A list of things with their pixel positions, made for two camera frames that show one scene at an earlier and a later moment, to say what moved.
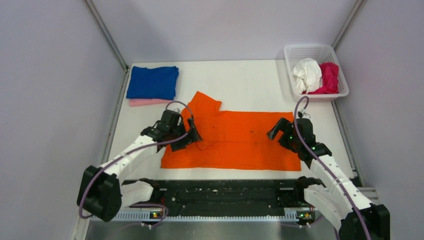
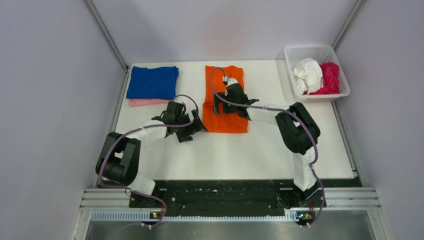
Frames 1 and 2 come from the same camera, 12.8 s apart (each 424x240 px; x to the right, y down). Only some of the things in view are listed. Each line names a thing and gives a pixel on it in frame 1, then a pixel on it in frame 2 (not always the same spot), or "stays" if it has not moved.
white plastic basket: [323, 53] stays
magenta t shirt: [330, 71] stays
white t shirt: [307, 75] stays
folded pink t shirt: [138, 102] stays
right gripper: [282, 124] to [216, 107]
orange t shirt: [232, 140] to [222, 122]
